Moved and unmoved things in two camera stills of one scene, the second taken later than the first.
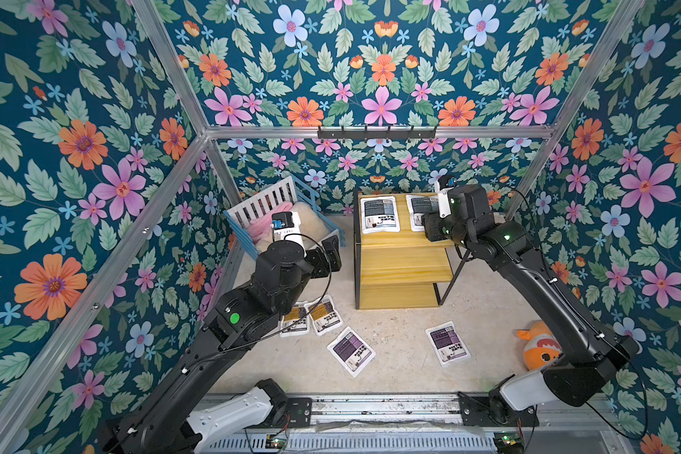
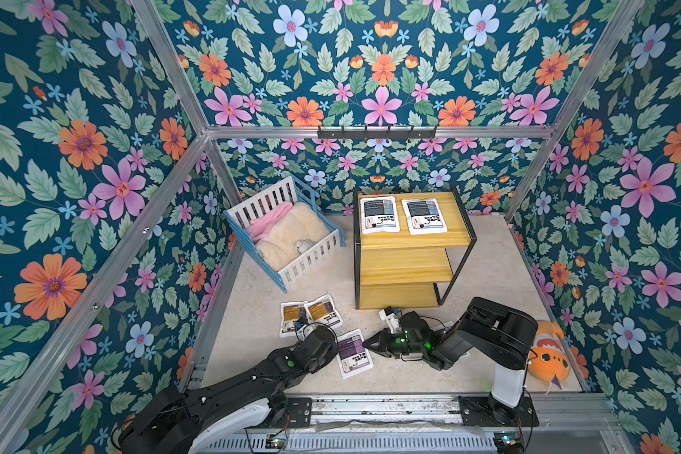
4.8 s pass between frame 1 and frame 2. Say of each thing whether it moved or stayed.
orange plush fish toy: stayed
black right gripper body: moved
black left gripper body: moved
